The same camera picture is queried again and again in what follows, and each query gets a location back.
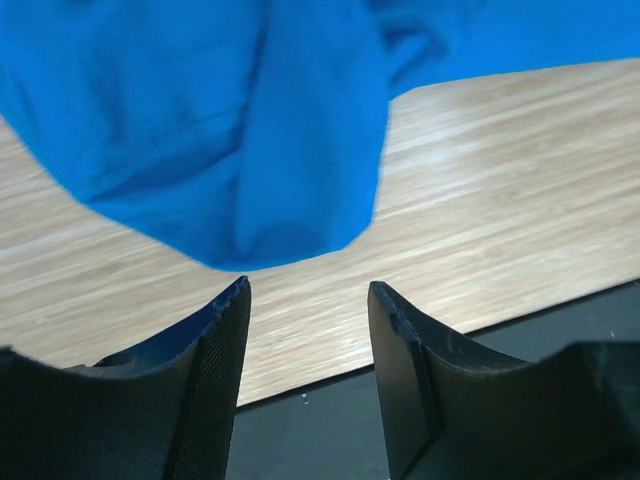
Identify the blue t shirt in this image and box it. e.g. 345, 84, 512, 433
1, 1, 639, 271

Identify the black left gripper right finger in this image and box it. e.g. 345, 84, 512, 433
368, 282, 639, 479

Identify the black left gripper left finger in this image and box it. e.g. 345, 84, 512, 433
1, 277, 251, 479

